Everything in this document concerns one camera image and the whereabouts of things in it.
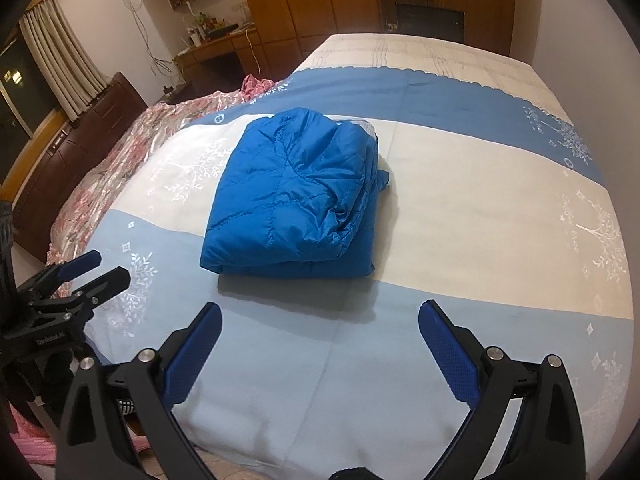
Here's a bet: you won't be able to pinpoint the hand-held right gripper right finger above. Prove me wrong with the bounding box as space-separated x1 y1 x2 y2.
418 300 587 480

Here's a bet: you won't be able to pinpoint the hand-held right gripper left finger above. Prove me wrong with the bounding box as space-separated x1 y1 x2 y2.
56 302 222 480

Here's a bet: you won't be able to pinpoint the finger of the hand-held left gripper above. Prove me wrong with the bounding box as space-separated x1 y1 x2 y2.
30 266 132 321
17 250 102 301

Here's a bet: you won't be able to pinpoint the blue puffer jacket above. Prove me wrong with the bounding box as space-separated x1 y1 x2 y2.
199 106 391 279

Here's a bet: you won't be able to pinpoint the person's left forearm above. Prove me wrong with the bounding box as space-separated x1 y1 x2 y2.
10 405 63 461

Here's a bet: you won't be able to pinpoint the dark wooden dresser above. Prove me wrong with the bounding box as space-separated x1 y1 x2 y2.
0 71 148 263

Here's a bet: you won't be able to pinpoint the pink floral quilt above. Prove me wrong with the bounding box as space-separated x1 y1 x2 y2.
45 74 281 266

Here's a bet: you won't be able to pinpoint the bed with blue striped sheet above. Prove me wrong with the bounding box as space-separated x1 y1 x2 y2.
45 32 631 471

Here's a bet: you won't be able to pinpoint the window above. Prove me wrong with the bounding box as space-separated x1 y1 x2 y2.
0 37 58 141

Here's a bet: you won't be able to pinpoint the beige curtain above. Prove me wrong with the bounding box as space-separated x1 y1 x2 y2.
19 0 112 123

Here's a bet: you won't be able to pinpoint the wooden desk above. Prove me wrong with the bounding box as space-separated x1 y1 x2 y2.
175 27 266 91

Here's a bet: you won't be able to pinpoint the group of small bottles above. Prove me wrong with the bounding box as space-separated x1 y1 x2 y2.
182 10 241 46

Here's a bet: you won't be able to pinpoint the black chair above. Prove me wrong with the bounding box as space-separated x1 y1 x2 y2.
395 2 467 43

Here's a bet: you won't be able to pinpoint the wall cables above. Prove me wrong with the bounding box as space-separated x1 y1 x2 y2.
110 0 173 78

